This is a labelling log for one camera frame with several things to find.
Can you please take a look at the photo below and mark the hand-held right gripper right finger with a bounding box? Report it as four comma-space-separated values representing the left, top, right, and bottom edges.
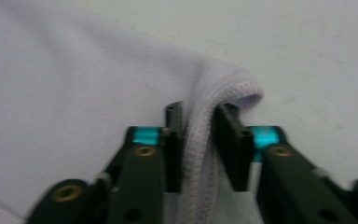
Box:
213, 102, 352, 224

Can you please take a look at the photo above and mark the white grid mat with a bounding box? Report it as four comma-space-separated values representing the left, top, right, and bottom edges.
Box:
52, 0, 358, 224

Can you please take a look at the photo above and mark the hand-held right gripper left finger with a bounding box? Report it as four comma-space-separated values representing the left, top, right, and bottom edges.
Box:
105, 101, 186, 224

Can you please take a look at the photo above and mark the lavender printed towel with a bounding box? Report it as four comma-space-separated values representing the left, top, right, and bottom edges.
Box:
0, 0, 265, 224

